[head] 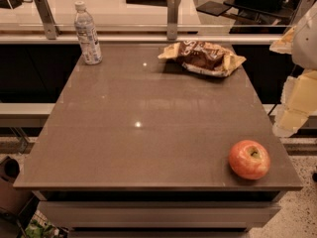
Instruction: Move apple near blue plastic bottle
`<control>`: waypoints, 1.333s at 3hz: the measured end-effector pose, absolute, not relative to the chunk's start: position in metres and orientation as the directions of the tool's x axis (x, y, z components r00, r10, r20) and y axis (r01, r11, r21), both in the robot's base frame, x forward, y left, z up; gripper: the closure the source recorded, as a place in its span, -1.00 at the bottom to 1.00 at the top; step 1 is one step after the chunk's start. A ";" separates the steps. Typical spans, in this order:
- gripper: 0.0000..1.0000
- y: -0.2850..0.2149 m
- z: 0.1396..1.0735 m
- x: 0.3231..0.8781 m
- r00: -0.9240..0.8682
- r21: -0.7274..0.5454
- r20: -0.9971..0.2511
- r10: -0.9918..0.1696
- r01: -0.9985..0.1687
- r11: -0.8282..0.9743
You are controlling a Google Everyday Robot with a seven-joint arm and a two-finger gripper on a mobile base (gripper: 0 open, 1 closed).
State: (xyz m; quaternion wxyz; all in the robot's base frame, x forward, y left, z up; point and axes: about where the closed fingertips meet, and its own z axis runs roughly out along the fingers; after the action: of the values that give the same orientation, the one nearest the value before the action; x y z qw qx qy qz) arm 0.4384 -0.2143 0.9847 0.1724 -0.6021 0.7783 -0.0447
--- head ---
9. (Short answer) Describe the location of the green patterned bag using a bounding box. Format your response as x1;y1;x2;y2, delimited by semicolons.
25;210;67;238

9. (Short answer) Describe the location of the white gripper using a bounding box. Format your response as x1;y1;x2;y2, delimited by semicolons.
269;2;317;138

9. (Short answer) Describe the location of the metal rail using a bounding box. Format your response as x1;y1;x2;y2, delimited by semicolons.
0;34;281;45

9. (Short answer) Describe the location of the brown bin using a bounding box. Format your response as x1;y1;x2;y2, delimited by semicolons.
0;157;32;215

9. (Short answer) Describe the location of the clear plastic water bottle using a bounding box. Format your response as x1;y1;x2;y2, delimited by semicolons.
74;1;102;64

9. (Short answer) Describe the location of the right metal glass bracket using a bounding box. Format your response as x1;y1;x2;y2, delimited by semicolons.
290;0;316;25

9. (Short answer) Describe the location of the metal glass bracket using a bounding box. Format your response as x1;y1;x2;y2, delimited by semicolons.
34;0;59;40
290;0;316;25
166;0;180;40

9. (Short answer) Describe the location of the middle metal glass bracket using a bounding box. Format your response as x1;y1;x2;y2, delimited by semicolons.
166;0;180;40

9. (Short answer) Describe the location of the left metal glass bracket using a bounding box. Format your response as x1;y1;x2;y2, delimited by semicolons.
34;0;59;40

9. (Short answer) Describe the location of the grey table drawer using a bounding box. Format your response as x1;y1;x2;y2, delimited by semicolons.
39;201;280;229

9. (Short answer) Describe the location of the red apple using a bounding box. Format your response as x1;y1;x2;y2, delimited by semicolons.
228;140;270;180

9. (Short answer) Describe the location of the brown chip bag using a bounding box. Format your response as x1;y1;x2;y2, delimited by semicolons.
158;41;246;77

